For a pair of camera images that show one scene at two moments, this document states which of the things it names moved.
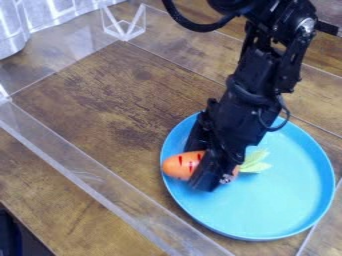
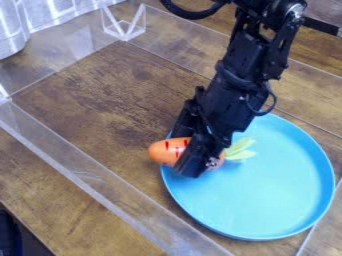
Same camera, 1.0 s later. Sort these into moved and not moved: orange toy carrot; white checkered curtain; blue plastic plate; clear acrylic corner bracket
Moved: orange toy carrot
Not moved: blue plastic plate; clear acrylic corner bracket; white checkered curtain
